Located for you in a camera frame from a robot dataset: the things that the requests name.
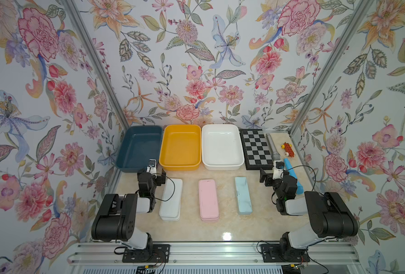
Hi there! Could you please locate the white pencil case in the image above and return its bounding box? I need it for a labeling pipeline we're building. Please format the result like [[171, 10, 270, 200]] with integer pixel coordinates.
[[159, 178, 183, 218], [160, 215, 180, 221]]

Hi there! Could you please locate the light blue pencil case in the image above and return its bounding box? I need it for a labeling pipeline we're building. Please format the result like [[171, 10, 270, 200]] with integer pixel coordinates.
[[238, 211, 253, 215], [235, 177, 253, 212]]

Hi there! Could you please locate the pink pencil case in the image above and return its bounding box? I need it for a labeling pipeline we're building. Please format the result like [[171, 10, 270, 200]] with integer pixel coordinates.
[[199, 179, 220, 221]]

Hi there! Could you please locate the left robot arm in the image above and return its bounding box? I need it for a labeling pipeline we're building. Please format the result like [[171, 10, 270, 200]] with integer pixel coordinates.
[[91, 159, 167, 253]]

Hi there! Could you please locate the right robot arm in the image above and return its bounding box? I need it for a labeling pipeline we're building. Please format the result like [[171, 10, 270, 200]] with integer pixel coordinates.
[[259, 162, 359, 261]]

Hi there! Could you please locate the dark teal storage box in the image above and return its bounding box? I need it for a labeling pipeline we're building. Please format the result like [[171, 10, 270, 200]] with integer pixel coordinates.
[[116, 126, 162, 173]]

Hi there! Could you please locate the yellow storage box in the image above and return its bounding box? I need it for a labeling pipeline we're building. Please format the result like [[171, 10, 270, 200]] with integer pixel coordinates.
[[159, 124, 202, 171]]

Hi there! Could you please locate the white storage box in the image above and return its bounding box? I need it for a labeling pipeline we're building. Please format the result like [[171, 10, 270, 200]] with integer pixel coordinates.
[[201, 124, 245, 171]]

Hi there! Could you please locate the silver toy microphone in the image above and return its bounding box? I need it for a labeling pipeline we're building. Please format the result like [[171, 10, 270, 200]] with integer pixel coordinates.
[[266, 133, 281, 161]]

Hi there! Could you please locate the red toy brick car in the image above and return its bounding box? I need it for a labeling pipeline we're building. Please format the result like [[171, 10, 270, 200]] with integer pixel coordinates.
[[281, 142, 296, 158]]

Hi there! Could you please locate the black silver chessboard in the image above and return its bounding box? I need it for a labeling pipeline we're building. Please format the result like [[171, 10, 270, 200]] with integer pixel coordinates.
[[239, 129, 273, 170]]

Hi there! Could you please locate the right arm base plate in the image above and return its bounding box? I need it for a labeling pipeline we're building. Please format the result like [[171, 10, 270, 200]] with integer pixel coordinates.
[[258, 244, 310, 264]]

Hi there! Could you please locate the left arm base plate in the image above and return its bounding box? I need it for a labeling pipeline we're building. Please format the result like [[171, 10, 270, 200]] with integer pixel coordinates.
[[122, 244, 171, 264]]

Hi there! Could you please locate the aluminium front rail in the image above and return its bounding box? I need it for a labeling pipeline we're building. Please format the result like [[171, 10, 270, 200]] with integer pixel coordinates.
[[67, 242, 360, 267]]

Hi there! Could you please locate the left aluminium corner post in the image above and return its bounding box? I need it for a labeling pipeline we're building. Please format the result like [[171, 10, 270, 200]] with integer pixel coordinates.
[[62, 0, 129, 131]]

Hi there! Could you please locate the aluminium corner post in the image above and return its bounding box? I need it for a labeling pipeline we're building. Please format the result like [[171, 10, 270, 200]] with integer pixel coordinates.
[[289, 0, 371, 137], [62, 0, 129, 131]]

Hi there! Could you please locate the right aluminium corner post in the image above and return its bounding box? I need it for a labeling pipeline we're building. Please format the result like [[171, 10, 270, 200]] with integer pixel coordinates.
[[289, 0, 371, 137]]

